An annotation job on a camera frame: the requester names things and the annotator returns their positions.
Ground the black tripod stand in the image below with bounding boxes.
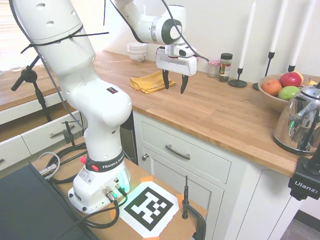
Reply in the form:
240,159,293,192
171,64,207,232
11,53,53,123

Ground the spice jar black lid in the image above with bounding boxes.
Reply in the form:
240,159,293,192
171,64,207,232
218,52,233,83

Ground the black white marker sheet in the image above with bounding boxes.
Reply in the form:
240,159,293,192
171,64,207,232
119,181,181,240

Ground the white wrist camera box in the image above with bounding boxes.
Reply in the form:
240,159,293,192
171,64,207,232
177,45,198,59

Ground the metal drawer handle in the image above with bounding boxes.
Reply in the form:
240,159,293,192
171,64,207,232
49,124,76,139
164,144,191,161

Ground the yellow terry towel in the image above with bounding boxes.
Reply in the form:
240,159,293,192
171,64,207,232
129,70,177,95

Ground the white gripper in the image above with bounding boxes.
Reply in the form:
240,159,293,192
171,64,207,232
156,44,198,95

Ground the stainless steel kettle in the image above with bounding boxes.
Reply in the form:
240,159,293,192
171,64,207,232
272,83,320,153

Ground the black zip tie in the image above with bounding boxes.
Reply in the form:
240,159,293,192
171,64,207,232
21,24,110,54
102,0,108,26

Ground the red apple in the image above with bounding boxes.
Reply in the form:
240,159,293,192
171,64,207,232
279,71,303,88

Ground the grey cable metal connector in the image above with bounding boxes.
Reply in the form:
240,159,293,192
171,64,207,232
38,152,61,180

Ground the orange fruit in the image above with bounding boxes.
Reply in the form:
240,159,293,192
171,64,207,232
262,79,283,97

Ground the plain white bowl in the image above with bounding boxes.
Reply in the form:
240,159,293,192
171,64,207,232
126,42,148,55

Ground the plywood base board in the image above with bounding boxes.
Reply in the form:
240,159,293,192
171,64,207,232
29,134,208,240

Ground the small black clamp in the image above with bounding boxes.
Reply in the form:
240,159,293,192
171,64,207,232
62,121,76,147

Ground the white drawer unit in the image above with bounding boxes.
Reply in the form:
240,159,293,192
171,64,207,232
0,94,89,173

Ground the tall white candle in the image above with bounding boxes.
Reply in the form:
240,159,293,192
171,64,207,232
289,0,317,67
270,0,288,54
238,1,257,70

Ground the large black clamp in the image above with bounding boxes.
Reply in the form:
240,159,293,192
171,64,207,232
181,174,207,240

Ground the thick black base cable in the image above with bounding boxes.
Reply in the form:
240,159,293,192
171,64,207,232
47,144,89,185

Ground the wooden fruit bowl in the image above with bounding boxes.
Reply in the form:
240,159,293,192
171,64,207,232
257,74,320,112

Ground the white bowl with floral print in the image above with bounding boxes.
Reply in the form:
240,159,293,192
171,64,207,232
127,51,147,65

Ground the white kitchen cabinet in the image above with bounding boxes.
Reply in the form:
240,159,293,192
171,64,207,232
132,109,309,240

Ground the black Ulanzi camera clamp stand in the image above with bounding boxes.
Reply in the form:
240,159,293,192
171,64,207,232
287,152,320,201

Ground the glass jar red checkered lid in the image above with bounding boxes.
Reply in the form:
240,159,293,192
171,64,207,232
207,59,220,79

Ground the green apple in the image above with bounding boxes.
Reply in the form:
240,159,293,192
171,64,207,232
277,86,301,101

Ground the yellow fruit with stem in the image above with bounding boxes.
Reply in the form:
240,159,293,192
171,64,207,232
303,77,319,87

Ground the thin black base cable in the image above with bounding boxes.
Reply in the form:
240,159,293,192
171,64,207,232
81,186,129,229

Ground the black case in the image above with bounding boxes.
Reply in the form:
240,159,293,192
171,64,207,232
0,163,99,240

